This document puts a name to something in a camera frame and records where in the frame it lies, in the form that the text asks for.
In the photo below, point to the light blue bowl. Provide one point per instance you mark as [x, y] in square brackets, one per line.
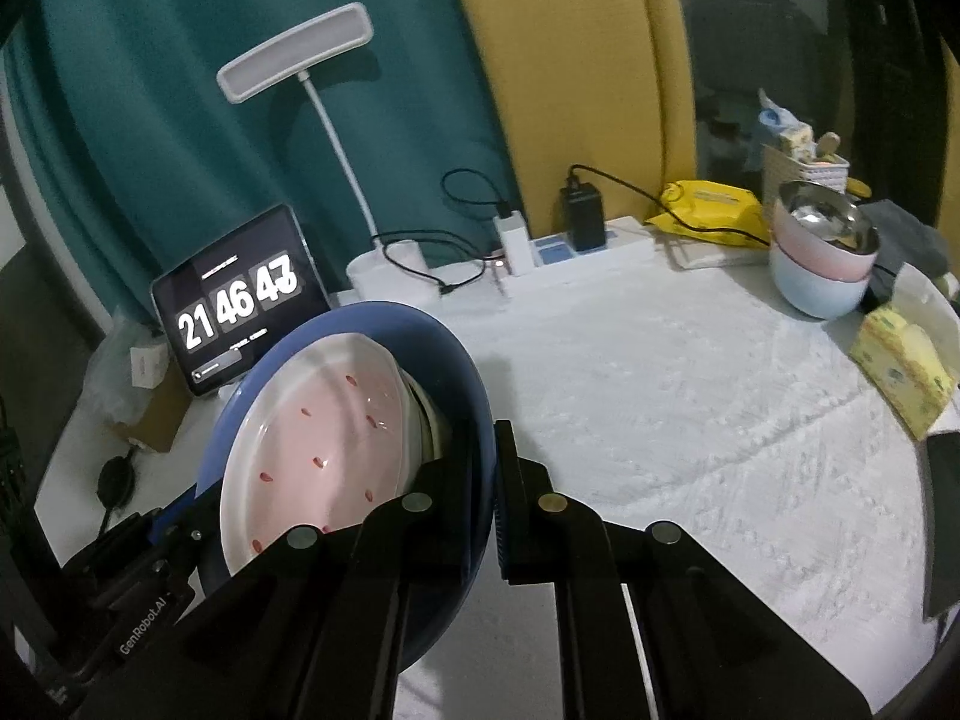
[814, 292]

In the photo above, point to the large blue bowl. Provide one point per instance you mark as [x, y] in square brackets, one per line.
[465, 420]

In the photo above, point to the white desk lamp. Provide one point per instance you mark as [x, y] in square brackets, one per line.
[296, 52]

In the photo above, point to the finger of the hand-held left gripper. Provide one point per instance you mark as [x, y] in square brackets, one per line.
[204, 532]
[171, 517]

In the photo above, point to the yellow lid jar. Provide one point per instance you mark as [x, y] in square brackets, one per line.
[860, 187]

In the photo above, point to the grey cloth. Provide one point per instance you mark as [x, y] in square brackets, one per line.
[904, 240]

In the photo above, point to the white charger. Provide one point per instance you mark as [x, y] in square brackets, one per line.
[514, 240]

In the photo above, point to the yellow wipes pack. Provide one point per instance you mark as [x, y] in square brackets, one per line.
[709, 214]

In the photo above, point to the white folded cloth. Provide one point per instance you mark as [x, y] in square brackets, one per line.
[712, 256]

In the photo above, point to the black charger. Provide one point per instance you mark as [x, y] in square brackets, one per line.
[583, 217]

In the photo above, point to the wooden utensil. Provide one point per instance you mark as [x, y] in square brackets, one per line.
[829, 144]

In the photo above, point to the cardboard box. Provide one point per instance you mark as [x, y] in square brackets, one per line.
[161, 420]

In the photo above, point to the white plastic basket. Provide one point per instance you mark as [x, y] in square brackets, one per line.
[802, 169]

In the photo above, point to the blue white packet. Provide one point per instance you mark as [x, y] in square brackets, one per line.
[780, 124]

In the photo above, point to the black round gadget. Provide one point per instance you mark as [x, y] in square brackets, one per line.
[118, 480]

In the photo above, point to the tablet with clock display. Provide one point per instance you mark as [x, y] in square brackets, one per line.
[240, 300]

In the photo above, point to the yellow curtain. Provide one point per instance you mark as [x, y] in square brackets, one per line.
[570, 52]

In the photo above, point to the pink dotted bowl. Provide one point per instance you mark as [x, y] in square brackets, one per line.
[315, 427]

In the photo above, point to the dark radiator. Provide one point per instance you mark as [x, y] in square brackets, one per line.
[750, 52]

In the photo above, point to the white power strip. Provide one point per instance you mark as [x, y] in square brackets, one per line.
[600, 259]

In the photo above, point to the cream bowl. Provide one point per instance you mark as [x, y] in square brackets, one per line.
[431, 420]

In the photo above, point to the yellow tissue pack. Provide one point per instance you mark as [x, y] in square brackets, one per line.
[904, 367]

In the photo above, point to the clear plastic bag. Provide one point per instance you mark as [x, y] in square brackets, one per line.
[105, 382]

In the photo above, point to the black phone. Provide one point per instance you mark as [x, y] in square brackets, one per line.
[946, 525]

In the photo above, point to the pink steel-lined bowl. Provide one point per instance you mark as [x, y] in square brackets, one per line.
[817, 240]

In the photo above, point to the teal curtain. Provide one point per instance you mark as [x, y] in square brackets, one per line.
[187, 90]

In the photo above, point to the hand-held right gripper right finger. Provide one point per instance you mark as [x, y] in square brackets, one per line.
[501, 536]

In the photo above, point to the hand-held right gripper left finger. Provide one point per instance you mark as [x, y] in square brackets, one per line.
[450, 517]

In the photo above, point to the small white box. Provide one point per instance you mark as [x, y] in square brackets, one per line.
[148, 367]

